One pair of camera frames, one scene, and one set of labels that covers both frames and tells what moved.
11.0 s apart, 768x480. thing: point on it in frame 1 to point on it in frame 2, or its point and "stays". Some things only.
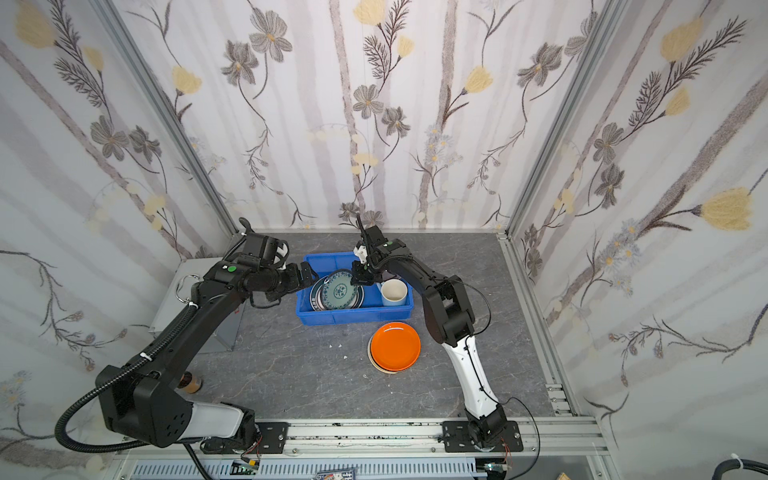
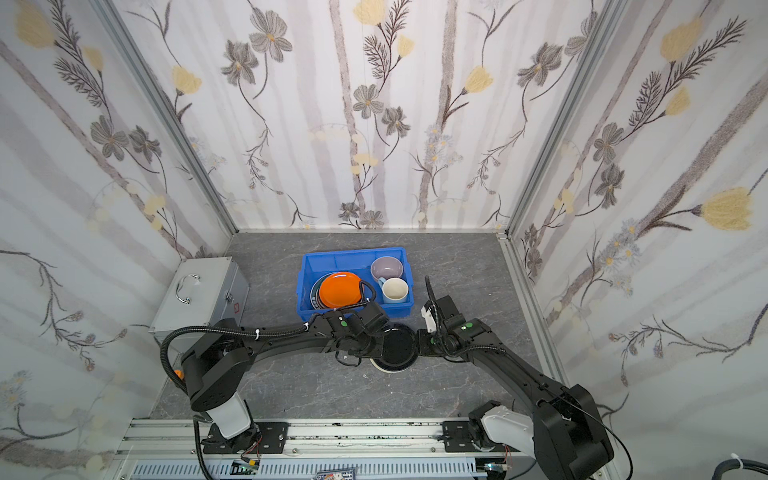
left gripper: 303,275 to 372,320
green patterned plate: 338,292 to 315,294
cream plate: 374,363 stays
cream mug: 393,292 stays
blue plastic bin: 370,307 stays
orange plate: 396,346 to 339,289
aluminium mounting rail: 376,450 stays
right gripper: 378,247 to 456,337
